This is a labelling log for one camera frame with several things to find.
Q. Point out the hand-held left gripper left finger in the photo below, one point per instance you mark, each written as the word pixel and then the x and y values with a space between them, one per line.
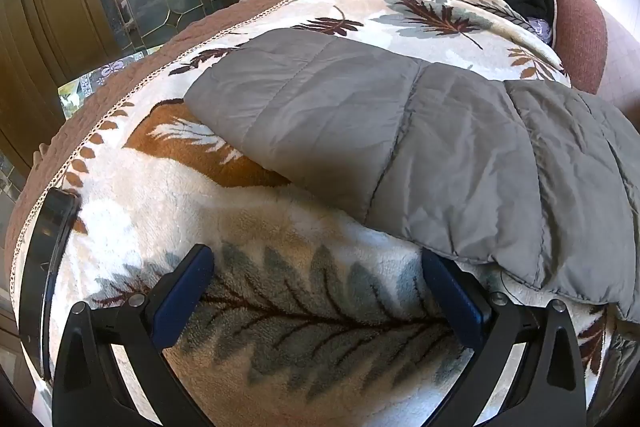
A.
pixel 187 279

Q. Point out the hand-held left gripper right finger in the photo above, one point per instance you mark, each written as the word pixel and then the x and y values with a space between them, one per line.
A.
pixel 450 292

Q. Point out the grey quilted jacket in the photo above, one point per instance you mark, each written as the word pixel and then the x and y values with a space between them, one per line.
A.
pixel 400 132

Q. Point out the leaf print fleece blanket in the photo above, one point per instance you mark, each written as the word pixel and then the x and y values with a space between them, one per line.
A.
pixel 165 207

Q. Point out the black smartphone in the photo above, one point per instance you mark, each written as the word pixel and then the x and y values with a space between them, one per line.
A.
pixel 45 257

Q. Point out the lilac patterned cloth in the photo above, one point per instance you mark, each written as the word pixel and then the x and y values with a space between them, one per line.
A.
pixel 540 27

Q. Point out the pink sofa back cushion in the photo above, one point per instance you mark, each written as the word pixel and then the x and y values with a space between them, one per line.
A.
pixel 580 37

